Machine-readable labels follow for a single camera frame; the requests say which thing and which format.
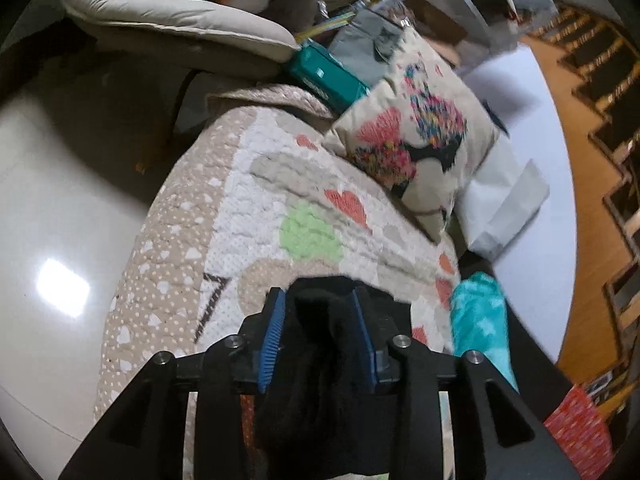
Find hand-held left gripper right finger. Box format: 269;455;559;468
350;285;581;480

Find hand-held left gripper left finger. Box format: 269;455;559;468
57;287;288;480

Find black pants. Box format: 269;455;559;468
255;276;398;480

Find teal star fleece blanket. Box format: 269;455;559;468
450;272;521;393

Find quilted heart print blanket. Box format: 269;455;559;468
94;85;463;480

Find white pillow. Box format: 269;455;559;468
452;135;551;261

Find floral figure print cushion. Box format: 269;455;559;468
322;27;501;243

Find red patterned cloth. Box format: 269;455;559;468
542;385;616;480

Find wooden lattice shelf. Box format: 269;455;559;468
520;2;640;411

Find teal wipes package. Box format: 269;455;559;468
287;40;371;113

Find brown armchair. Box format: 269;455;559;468
65;0;326;176

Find grey fabric bag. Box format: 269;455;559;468
327;7;406;88

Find beige chair cushion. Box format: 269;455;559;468
57;0;303;63

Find clear plastic storage bins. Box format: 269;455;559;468
370;0;556;68

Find colourful striped strap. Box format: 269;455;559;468
295;10;357;41

